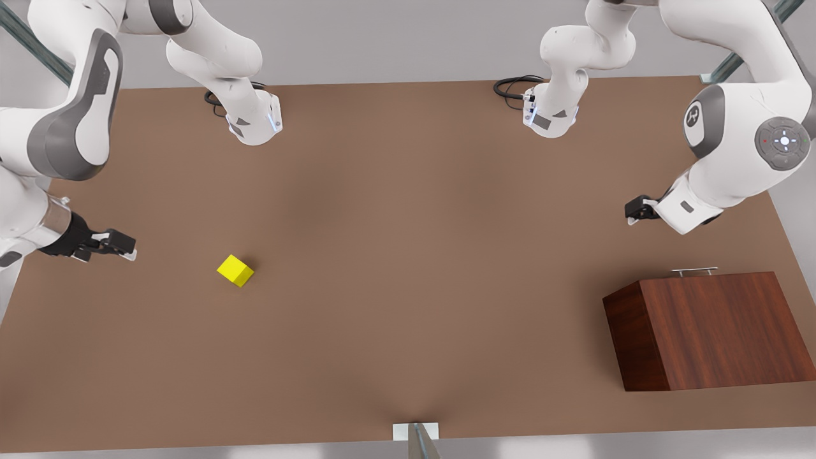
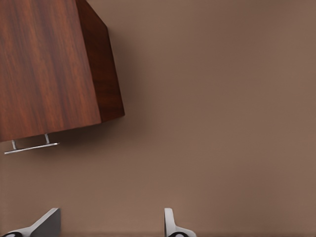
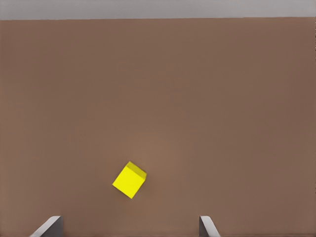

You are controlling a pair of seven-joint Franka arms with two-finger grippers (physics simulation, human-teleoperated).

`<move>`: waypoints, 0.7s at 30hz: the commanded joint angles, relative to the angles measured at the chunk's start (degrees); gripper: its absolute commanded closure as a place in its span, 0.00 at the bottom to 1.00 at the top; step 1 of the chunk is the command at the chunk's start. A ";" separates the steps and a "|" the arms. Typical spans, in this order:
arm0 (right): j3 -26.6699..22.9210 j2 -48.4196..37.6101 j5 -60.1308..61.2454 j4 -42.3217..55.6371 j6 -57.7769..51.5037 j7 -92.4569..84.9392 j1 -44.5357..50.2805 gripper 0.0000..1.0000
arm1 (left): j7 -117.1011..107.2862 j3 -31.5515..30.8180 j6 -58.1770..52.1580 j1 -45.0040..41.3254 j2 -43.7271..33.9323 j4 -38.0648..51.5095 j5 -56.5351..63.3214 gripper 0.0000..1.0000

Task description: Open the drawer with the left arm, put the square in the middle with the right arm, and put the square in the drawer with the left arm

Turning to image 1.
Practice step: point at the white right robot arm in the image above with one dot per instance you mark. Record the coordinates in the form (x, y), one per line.
(70, 121)

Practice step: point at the silver frame post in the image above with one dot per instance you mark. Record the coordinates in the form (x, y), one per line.
(417, 437)
(35, 48)
(727, 65)

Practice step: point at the dark wooden drawer cabinet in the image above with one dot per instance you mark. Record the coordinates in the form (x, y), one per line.
(714, 331)

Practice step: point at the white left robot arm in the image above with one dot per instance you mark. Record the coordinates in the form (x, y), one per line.
(739, 153)

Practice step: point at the yellow cube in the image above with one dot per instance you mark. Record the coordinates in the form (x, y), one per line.
(234, 271)

